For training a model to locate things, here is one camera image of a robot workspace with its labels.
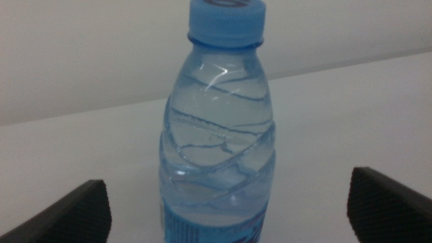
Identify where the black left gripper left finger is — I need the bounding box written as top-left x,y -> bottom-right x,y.
0,179 -> 113,243

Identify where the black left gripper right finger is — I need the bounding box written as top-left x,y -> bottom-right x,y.
346,166 -> 432,243

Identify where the clear water bottle blue cap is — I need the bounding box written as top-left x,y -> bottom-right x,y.
158,0 -> 277,243

